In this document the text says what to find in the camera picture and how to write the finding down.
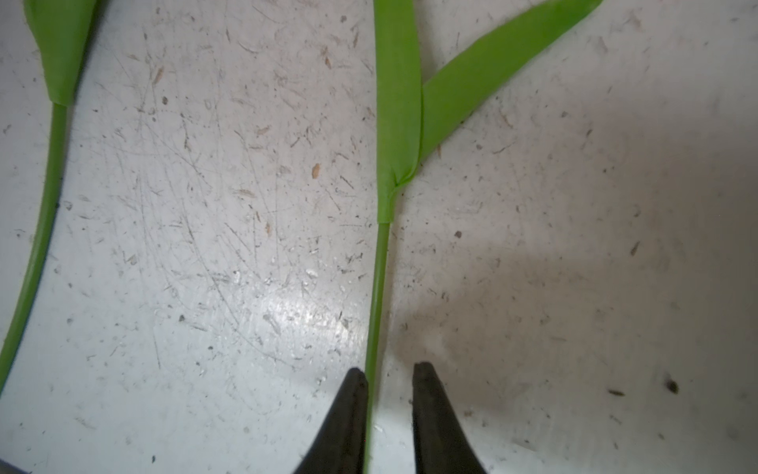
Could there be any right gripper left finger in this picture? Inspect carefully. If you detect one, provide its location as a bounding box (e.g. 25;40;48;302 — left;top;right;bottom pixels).
294;367;369;474

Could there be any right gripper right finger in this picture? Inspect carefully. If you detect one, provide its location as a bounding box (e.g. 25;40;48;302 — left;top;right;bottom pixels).
413;361;485;474

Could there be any white tulip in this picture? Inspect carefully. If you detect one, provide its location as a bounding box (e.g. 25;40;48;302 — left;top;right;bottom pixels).
1;0;100;386
362;0;604;474

